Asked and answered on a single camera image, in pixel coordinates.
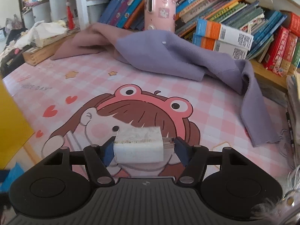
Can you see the white tissue pack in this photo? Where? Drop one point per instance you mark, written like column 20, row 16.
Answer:
column 47, row 33

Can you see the orange blue white box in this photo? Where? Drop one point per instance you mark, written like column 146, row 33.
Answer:
column 223, row 33
column 218, row 46

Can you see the rubber band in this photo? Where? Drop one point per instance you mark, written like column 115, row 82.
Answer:
column 219, row 147

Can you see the pink cartoon cylinder holder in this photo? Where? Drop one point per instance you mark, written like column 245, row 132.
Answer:
column 160, row 14

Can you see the white bookshelf frame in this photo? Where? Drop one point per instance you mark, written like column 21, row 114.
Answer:
column 83, row 12

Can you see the red dictionary book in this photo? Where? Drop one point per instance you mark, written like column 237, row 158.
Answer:
column 276, row 50

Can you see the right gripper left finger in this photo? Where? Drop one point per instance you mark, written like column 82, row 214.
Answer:
column 97, row 159

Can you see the yellow cardboard box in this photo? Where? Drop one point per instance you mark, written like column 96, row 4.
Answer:
column 15, row 130

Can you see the white charger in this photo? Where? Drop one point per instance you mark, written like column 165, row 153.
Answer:
column 141, row 145

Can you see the orange blue white box upper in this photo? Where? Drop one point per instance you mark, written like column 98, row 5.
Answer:
column 223, row 33

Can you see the wooden chess box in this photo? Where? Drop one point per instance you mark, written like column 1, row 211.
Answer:
column 35, row 55

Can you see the orange blue white box lower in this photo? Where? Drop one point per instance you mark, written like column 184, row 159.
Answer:
column 218, row 46

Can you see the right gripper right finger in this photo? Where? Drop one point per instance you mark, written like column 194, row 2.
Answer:
column 193, row 158

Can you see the purple pink cloth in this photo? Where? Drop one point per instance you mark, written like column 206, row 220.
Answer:
column 163, row 52

